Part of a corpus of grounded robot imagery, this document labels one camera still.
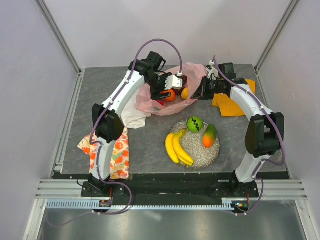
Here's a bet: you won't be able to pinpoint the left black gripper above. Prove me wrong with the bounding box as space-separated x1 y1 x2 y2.
146 73 173 102

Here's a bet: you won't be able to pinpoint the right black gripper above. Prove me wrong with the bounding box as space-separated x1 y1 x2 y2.
191 75 224 100

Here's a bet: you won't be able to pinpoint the pink plastic bag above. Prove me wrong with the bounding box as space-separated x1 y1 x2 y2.
134 62 207 116

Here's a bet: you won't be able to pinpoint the fake green fruit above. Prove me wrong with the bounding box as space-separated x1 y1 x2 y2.
186 116 204 133

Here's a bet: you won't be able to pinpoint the fake mango fruit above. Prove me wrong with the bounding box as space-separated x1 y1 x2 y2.
202 124 218 148

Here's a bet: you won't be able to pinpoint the speckled glass plate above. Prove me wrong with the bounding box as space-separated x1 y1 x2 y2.
178 122 221 170

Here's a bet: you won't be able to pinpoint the yellow fake banana bunch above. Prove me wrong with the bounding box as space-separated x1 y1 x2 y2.
165 128 194 166

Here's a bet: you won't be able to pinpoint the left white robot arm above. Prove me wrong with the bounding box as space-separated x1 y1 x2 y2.
92 51 172 197

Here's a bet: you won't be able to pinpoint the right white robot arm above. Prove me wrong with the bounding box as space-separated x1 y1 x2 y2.
191 60 285 197

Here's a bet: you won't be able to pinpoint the fake red fruit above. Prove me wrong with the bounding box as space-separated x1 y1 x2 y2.
157 100 165 106

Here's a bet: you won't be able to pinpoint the fake orange fruit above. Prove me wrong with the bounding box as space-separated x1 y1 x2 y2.
163 89 176 102

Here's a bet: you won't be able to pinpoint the fake dark grapes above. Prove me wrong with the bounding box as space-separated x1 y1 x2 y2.
182 75 188 87

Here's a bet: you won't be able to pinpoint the orange folded t-shirt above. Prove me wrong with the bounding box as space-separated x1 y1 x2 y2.
212 93 245 117

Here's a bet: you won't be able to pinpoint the white folded cloth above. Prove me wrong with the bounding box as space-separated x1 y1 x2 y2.
121 99 147 129

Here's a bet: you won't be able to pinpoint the floral patterned cloth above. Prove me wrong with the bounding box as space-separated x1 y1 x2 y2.
77 127 130 180

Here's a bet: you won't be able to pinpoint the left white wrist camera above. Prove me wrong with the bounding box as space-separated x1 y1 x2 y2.
165 72 183 90

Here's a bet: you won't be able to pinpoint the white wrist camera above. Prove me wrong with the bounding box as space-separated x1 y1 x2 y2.
165 72 183 90
205 65 219 81

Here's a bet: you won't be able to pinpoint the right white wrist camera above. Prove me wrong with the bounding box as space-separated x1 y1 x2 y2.
205 65 219 81

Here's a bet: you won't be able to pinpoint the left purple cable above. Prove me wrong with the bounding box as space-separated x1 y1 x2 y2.
44 38 183 227

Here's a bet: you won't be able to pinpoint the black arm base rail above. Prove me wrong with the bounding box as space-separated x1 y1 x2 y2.
81 172 259 199

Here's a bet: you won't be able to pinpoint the grey slotted cable duct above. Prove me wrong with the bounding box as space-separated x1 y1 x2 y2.
46 199 249 211

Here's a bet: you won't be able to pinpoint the aluminium frame profile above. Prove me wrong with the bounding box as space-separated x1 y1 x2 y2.
34 0 82 75

